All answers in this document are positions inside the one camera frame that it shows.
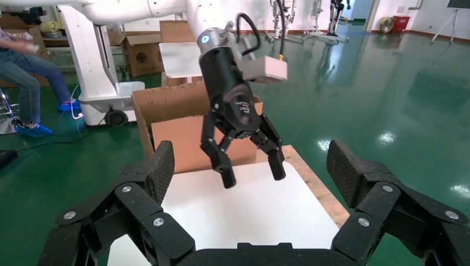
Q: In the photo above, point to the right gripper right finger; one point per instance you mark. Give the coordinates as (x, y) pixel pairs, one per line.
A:
(385, 205)

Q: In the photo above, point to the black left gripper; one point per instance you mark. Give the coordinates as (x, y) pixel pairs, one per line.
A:
(227, 91)

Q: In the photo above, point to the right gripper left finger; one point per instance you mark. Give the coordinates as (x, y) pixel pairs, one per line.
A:
(128, 209)

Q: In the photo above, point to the large open cardboard box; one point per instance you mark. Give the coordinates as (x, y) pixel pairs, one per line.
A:
(176, 139)

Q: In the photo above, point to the printed open cardboard box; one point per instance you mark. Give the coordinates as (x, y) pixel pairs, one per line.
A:
(143, 55)

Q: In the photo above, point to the red box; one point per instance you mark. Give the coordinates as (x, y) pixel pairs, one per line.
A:
(401, 24)

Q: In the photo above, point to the white side table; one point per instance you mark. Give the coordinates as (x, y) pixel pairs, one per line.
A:
(180, 58)

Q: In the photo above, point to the blue shoe cover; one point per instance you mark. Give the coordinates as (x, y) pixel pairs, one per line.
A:
(69, 106)
(35, 130)

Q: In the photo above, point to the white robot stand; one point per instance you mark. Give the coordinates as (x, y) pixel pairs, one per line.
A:
(281, 22)
(319, 22)

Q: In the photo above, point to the flat brown cardboard sheet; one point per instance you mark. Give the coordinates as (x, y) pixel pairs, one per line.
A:
(176, 31)

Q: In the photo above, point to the white robot column base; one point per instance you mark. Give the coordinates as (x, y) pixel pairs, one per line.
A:
(92, 66)

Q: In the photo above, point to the black humanoid robot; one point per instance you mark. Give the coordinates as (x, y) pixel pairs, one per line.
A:
(337, 16)

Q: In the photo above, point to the person in blue jeans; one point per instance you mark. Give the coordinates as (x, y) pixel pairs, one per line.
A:
(25, 77)

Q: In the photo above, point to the metal bowl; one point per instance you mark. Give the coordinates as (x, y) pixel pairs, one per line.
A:
(53, 35)

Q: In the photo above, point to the white tripod with screen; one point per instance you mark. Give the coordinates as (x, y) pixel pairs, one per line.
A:
(453, 20)

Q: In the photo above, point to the yellow bag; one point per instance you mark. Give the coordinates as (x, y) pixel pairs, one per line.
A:
(49, 26)

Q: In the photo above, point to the metal chair frame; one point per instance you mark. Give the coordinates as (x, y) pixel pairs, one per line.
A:
(7, 110)

